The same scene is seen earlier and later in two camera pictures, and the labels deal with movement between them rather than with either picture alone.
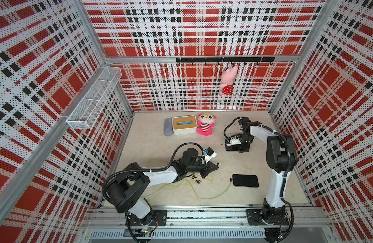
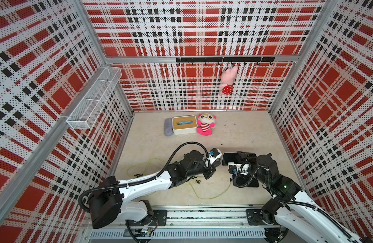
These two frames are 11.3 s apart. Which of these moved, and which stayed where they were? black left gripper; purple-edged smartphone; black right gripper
Moved: black right gripper
Stayed: purple-edged smartphone; black left gripper
